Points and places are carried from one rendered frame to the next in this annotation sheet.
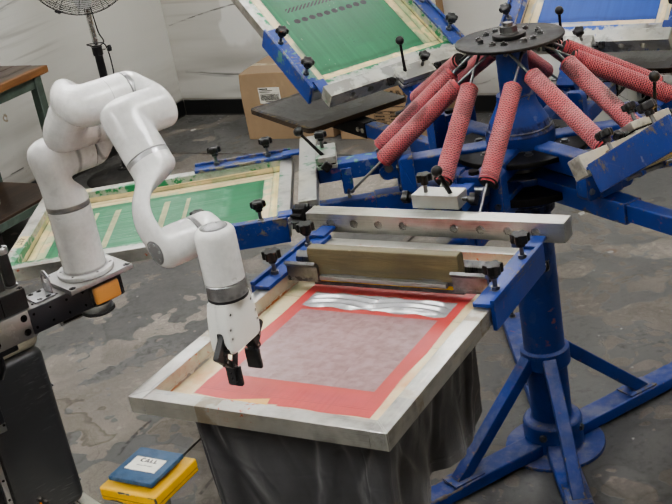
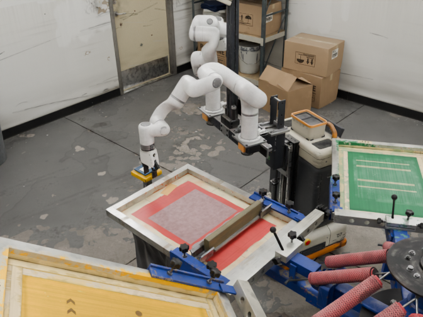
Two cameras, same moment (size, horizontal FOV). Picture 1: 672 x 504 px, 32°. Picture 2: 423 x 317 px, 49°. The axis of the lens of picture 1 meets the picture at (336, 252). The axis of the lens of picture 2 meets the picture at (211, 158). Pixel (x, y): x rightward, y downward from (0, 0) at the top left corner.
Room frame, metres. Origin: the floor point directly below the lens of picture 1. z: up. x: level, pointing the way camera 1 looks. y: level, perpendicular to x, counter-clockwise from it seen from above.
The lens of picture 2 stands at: (2.66, -1.80, 2.41)
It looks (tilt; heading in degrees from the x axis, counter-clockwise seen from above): 31 degrees down; 100
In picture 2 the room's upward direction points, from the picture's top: 1 degrees counter-clockwise
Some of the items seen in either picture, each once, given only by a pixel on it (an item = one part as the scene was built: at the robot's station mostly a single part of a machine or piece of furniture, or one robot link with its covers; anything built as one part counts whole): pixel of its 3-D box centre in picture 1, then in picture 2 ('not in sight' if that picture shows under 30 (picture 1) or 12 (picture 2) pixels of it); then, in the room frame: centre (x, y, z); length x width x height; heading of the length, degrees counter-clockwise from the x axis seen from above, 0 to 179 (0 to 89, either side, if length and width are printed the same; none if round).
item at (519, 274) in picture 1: (510, 283); (197, 269); (2.33, -0.36, 0.98); 0.30 x 0.05 x 0.07; 147
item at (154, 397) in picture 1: (348, 325); (202, 217); (2.28, 0.00, 0.97); 0.79 x 0.58 x 0.04; 147
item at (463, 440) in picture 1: (440, 444); (167, 268); (2.12, -0.14, 0.74); 0.46 x 0.04 x 0.42; 147
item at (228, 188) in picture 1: (202, 178); (391, 180); (3.21, 0.34, 1.05); 1.08 x 0.61 x 0.23; 87
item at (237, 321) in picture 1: (233, 316); (148, 155); (1.96, 0.21, 1.19); 0.10 x 0.07 x 0.11; 147
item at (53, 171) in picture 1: (62, 170); (250, 100); (2.45, 0.54, 1.37); 0.13 x 0.10 x 0.16; 125
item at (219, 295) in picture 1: (228, 284); (148, 144); (1.97, 0.20, 1.25); 0.09 x 0.07 x 0.03; 147
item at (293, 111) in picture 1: (394, 134); not in sight; (3.76, -0.26, 0.91); 1.34 x 0.40 x 0.08; 27
